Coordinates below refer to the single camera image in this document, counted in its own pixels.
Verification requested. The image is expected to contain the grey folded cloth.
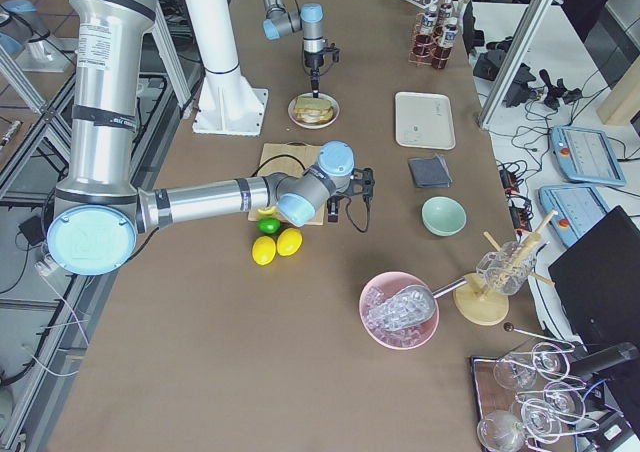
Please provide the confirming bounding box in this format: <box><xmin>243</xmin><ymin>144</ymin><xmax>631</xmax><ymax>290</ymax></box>
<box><xmin>408</xmin><ymin>154</ymin><xmax>453</xmax><ymax>188</ymax></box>

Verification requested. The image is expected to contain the blue teach pendant far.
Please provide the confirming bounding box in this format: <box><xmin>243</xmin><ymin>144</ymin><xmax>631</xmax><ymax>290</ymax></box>
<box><xmin>550</xmin><ymin>126</ymin><xmax>627</xmax><ymax>187</ymax></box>

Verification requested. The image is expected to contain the pink bowl with ice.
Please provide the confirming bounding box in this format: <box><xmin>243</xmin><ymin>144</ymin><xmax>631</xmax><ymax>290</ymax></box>
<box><xmin>359</xmin><ymin>271</ymin><xmax>439</xmax><ymax>350</ymax></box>

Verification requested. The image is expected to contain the blue teach pendant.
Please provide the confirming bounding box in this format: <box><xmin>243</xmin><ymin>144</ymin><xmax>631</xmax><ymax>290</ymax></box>
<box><xmin>538</xmin><ymin>184</ymin><xmax>610</xmax><ymax>247</ymax></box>
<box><xmin>550</xmin><ymin>126</ymin><xmax>627</xmax><ymax>187</ymax></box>

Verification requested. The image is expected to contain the bamboo cutting board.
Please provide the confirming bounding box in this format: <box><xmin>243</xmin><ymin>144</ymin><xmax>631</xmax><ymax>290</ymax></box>
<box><xmin>247</xmin><ymin>143</ymin><xmax>331</xmax><ymax>227</ymax></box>

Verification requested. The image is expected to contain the yellow lemon upper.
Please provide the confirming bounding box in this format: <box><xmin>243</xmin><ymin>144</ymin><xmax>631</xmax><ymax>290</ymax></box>
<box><xmin>276</xmin><ymin>228</ymin><xmax>303</xmax><ymax>257</ymax></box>

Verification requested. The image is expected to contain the bread slice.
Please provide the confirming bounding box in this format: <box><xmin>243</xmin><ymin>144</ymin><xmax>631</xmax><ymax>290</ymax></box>
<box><xmin>293</xmin><ymin>95</ymin><xmax>333</xmax><ymax>115</ymax></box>
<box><xmin>294</xmin><ymin>111</ymin><xmax>334</xmax><ymax>126</ymax></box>

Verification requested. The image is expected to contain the copper wire bottle rack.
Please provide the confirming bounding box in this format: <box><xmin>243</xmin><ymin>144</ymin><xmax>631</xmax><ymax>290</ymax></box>
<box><xmin>409</xmin><ymin>23</ymin><xmax>453</xmax><ymax>70</ymax></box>

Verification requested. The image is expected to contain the wine glass rack tray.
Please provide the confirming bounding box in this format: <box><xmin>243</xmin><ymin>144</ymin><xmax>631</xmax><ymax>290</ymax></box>
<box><xmin>470</xmin><ymin>340</ymin><xmax>599</xmax><ymax>451</ymax></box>

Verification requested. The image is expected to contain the wooden mug tree stand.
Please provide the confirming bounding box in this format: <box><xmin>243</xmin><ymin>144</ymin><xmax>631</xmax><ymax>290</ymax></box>
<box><xmin>454</xmin><ymin>210</ymin><xmax>558</xmax><ymax>326</ymax></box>

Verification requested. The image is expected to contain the green lime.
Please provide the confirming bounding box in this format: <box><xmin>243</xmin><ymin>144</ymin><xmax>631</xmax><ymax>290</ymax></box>
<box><xmin>257</xmin><ymin>216</ymin><xmax>281</xmax><ymax>235</ymax></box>

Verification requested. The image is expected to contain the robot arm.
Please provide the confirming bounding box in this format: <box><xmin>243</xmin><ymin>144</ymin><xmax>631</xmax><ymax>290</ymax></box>
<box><xmin>46</xmin><ymin>0</ymin><xmax>375</xmax><ymax>276</ymax></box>
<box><xmin>262</xmin><ymin>0</ymin><xmax>340</xmax><ymax>98</ymax></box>

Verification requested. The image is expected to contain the glass mug on stand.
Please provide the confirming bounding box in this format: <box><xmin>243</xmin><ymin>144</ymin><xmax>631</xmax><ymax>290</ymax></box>
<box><xmin>476</xmin><ymin>241</ymin><xmax>540</xmax><ymax>296</ymax></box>

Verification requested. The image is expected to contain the blue teach pendant near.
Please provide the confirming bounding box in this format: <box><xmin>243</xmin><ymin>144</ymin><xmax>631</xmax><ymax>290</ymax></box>
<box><xmin>538</xmin><ymin>184</ymin><xmax>610</xmax><ymax>247</ymax></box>

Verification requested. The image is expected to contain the white round plate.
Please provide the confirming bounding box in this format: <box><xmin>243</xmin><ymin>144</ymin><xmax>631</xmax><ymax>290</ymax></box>
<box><xmin>287</xmin><ymin>93</ymin><xmax>340</xmax><ymax>129</ymax></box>

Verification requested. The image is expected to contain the cream rabbit tray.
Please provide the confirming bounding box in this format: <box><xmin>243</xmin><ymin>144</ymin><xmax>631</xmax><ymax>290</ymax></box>
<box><xmin>395</xmin><ymin>92</ymin><xmax>456</xmax><ymax>150</ymax></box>

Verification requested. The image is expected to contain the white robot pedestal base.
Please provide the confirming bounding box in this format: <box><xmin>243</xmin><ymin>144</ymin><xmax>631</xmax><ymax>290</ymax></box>
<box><xmin>185</xmin><ymin>0</ymin><xmax>268</xmax><ymax>137</ymax></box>

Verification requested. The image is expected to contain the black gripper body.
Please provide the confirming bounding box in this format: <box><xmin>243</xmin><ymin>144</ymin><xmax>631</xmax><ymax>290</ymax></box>
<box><xmin>303</xmin><ymin>43</ymin><xmax>340</xmax><ymax>72</ymax></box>
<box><xmin>327</xmin><ymin>167</ymin><xmax>375</xmax><ymax>204</ymax></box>

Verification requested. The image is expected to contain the yellow lemon lower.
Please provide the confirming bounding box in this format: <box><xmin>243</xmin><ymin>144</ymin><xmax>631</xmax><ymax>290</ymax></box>
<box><xmin>251</xmin><ymin>235</ymin><xmax>277</xmax><ymax>266</ymax></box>

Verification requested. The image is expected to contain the yellow lemon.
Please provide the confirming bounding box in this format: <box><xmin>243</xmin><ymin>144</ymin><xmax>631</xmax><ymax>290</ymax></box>
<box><xmin>276</xmin><ymin>228</ymin><xmax>303</xmax><ymax>257</ymax></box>
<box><xmin>251</xmin><ymin>235</ymin><xmax>277</xmax><ymax>266</ymax></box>

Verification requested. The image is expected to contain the mint green bowl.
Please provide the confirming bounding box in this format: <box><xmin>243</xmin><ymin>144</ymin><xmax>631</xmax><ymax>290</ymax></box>
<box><xmin>421</xmin><ymin>196</ymin><xmax>467</xmax><ymax>237</ymax></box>

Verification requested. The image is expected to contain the drink bottle white cap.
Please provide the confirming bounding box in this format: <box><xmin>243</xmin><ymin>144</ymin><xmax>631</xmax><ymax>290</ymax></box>
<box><xmin>437</xmin><ymin>0</ymin><xmax>453</xmax><ymax>25</ymax></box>
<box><xmin>418</xmin><ymin>11</ymin><xmax>437</xmax><ymax>37</ymax></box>
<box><xmin>439</xmin><ymin>17</ymin><xmax>458</xmax><ymax>49</ymax></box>

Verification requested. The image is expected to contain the aluminium frame post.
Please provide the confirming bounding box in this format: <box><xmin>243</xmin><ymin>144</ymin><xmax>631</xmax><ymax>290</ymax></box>
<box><xmin>477</xmin><ymin>0</ymin><xmax>553</xmax><ymax>130</ymax></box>

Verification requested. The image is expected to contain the metal ice scoop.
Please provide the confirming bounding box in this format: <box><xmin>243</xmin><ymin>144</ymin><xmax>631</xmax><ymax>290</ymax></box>
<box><xmin>365</xmin><ymin>278</ymin><xmax>467</xmax><ymax>332</ymax></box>

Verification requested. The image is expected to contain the black laptop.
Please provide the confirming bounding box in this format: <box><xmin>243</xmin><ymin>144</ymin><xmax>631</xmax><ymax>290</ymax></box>
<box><xmin>547</xmin><ymin>204</ymin><xmax>640</xmax><ymax>353</ymax></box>

